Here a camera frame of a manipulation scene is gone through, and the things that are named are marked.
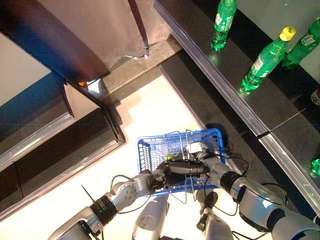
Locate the green Sprite bottle yellow cap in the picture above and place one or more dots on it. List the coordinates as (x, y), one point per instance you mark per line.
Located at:
(173, 156)
(316, 167)
(267, 62)
(223, 25)
(302, 47)

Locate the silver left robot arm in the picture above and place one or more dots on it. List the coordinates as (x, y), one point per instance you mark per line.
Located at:
(125, 192)

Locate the water bottle red cap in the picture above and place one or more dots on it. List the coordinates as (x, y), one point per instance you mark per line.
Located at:
(316, 97)

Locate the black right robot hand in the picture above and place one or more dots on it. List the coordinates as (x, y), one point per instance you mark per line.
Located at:
(197, 147)

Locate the dark shelving unit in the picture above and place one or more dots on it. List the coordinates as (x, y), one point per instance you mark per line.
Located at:
(50, 150)

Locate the silver left robot leg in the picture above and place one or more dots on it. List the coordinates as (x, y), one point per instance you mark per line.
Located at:
(150, 220)

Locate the blue plastic shopping basket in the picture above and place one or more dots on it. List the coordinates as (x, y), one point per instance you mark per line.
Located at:
(147, 155)

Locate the grey fabric curtain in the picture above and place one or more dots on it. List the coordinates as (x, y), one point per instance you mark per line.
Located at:
(100, 30)

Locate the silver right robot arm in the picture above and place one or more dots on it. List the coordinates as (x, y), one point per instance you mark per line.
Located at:
(255, 197)

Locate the small orange object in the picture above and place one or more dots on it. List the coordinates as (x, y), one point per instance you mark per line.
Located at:
(82, 84)

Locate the black shelf base plinth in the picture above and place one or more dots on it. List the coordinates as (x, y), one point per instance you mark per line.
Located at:
(200, 100)

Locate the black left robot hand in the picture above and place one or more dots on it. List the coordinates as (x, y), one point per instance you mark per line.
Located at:
(180, 168)

